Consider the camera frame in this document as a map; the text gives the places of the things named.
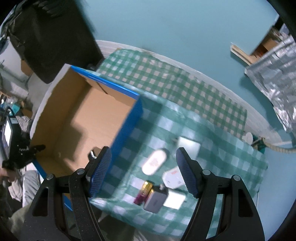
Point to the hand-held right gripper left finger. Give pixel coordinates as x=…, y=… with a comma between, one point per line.
x=100, y=172

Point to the grey fabric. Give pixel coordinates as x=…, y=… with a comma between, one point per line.
x=27, y=187

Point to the large black object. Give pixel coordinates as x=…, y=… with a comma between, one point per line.
x=53, y=37

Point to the white square box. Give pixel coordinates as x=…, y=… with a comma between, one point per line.
x=175, y=200

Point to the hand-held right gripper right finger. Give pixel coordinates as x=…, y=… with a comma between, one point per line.
x=186, y=172

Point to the olive fabric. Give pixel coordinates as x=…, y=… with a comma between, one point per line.
x=18, y=220

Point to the grey charger block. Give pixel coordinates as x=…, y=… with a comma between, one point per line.
x=154, y=200

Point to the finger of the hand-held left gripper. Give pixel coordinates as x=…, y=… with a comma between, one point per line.
x=34, y=149

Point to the silver square box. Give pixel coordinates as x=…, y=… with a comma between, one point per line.
x=189, y=146

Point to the silver foil bag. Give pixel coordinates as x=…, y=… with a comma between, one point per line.
x=275, y=81

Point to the gold and magenta battery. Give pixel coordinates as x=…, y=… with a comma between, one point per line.
x=143, y=192

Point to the wooden frame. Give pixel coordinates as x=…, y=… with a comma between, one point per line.
x=242, y=56

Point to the small black round object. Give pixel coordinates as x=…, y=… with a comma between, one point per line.
x=93, y=154

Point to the small white round object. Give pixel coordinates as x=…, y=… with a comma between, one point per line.
x=248, y=137

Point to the green checkered tablecloth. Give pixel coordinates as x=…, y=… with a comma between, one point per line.
x=175, y=97

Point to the striped cloth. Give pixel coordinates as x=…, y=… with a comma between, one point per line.
x=24, y=121

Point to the blue-edged cardboard box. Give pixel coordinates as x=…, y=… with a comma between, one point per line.
x=87, y=120

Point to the white oval case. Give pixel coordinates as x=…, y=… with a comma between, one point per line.
x=153, y=162

